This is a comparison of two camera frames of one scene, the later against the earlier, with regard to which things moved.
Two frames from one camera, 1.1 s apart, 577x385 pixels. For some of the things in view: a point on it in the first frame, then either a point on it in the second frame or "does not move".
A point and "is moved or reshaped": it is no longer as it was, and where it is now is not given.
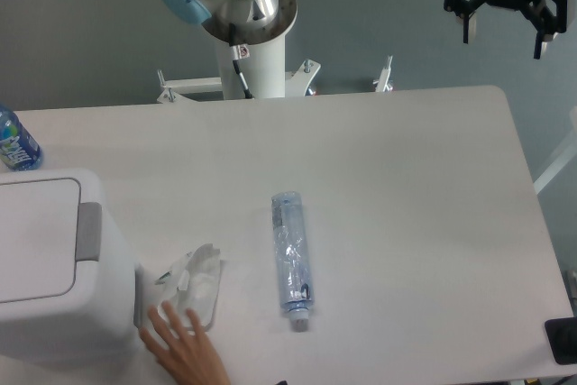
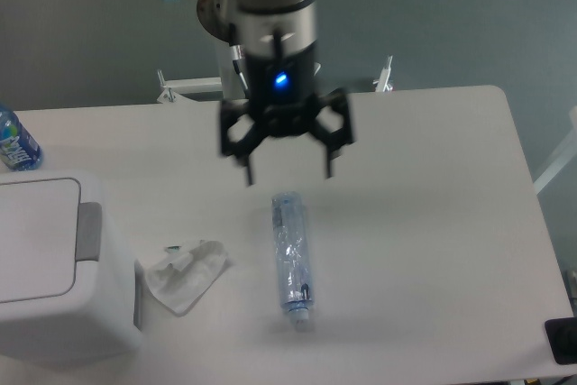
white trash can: [70, 290] does not move
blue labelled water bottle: [20, 150] does not move
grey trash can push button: [88, 237] does not move
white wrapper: [192, 282] is moved or reshaped
